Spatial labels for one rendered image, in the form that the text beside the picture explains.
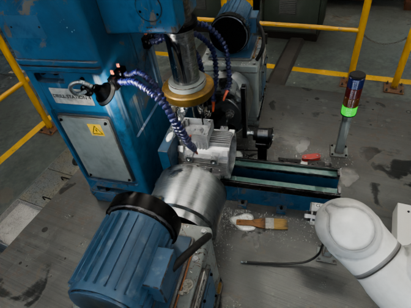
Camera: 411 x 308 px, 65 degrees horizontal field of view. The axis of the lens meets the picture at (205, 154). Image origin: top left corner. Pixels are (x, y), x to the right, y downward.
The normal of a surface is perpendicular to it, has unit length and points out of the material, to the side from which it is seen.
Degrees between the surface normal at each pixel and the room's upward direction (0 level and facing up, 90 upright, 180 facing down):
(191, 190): 20
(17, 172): 0
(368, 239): 38
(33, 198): 0
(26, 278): 0
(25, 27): 90
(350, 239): 44
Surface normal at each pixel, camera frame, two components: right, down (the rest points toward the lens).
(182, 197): 0.05, -0.68
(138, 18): -0.25, 0.70
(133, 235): 0.26, -0.62
